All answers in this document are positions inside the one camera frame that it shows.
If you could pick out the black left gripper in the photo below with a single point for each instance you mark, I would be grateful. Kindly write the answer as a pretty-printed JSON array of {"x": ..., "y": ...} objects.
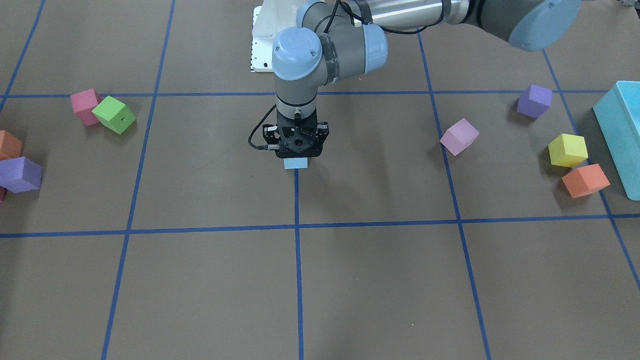
[{"x": 270, "y": 134}]

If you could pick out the light blue foam block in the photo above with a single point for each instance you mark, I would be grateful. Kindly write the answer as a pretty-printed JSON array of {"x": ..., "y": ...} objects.
[{"x": 296, "y": 163}]

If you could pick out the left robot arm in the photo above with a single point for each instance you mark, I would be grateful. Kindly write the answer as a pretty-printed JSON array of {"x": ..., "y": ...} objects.
[{"x": 528, "y": 25}]

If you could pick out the light pink foam block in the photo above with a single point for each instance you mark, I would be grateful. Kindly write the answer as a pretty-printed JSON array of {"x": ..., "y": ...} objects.
[{"x": 459, "y": 137}]

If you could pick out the green foam block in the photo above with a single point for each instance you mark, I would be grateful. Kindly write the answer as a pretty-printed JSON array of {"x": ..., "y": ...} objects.
[{"x": 114, "y": 114}]

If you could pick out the dark pink foam block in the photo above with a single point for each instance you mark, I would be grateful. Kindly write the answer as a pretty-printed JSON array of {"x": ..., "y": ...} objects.
[{"x": 83, "y": 103}]

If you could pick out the purple foam block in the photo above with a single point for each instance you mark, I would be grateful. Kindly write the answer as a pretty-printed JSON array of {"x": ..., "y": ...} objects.
[
  {"x": 534, "y": 101},
  {"x": 19, "y": 175}
]

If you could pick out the yellow foam block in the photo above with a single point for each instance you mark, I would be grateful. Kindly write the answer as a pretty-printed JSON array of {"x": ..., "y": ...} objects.
[{"x": 567, "y": 150}]

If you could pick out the orange foam block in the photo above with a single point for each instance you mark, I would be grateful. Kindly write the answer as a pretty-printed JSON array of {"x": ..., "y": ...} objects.
[
  {"x": 585, "y": 180},
  {"x": 10, "y": 146}
]

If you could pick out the cyan plastic bin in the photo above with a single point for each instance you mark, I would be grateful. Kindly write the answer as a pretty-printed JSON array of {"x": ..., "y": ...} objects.
[{"x": 618, "y": 116}]

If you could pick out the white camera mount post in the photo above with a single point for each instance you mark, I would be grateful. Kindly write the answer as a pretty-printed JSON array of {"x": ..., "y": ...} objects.
[{"x": 262, "y": 35}]

